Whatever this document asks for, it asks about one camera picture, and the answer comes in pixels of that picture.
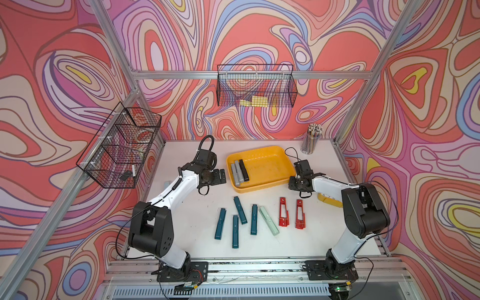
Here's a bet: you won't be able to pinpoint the yellow plastic storage tray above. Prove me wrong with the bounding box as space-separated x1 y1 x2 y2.
226 146 296 194

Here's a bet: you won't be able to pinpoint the light green pliers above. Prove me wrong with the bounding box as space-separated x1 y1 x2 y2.
259 206 280 236

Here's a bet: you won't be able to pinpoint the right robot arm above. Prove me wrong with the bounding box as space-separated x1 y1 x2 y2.
288 159 391 279

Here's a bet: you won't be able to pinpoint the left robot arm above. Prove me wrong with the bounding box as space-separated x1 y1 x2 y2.
127 149 226 272

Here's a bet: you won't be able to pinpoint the red pliers right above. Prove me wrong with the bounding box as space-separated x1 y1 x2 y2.
295 199 306 230

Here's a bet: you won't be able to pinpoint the red pliers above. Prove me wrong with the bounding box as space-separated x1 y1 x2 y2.
279 197 290 227
295 199 306 230

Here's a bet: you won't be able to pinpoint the red pliers left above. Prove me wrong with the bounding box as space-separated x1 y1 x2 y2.
279 197 290 227

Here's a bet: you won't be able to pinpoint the teal pliers right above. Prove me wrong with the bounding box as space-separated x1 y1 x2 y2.
251 204 258 236

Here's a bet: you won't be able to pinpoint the teal pliers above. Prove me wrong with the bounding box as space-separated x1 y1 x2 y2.
232 215 240 249
251 204 258 236
214 207 226 240
234 196 248 225

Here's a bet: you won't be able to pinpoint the teal pliers upper middle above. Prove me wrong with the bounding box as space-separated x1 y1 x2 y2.
234 196 248 225

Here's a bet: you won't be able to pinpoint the teal pliers far left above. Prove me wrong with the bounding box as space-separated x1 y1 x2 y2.
214 207 226 240

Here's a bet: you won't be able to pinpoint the teal pliers lower middle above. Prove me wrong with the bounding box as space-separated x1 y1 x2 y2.
232 215 240 249

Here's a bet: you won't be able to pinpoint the yellow alarm clock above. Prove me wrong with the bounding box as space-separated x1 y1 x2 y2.
317 193 343 208

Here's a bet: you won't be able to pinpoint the pencil holder cup with pencils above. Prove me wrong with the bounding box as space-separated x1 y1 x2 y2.
301 124 323 155

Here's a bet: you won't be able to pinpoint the yellow item in back basket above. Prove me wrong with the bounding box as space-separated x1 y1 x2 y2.
239 96 270 108

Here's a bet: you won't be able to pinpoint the black wire basket back wall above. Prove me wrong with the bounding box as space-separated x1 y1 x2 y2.
216 62 298 108

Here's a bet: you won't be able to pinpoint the black wire basket wall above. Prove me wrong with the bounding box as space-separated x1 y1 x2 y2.
76 102 162 189
216 62 298 108

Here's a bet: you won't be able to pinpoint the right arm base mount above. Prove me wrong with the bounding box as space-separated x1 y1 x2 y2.
302 259 359 283

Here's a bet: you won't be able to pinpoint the black wire basket left wall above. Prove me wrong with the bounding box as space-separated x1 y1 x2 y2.
76 102 162 189

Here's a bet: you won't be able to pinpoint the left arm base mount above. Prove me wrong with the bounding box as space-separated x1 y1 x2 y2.
156 261 209 284

